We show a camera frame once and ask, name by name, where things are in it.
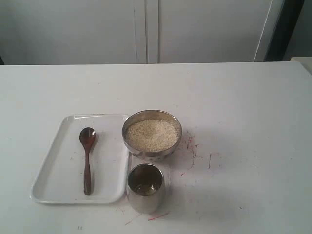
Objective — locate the steel cup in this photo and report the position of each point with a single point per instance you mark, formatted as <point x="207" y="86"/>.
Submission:
<point x="145" y="188"/>

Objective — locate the white rectangular tray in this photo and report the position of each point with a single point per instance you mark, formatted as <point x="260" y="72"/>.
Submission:
<point x="60" y="178"/>

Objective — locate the brown wooden spoon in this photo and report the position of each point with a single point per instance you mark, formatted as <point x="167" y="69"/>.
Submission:
<point x="87" y="138"/>

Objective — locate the white cabinet doors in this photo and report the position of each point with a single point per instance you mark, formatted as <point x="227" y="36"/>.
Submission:
<point x="34" y="32"/>

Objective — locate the steel bowl of rice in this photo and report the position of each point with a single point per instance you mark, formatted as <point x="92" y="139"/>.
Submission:
<point x="151" y="135"/>

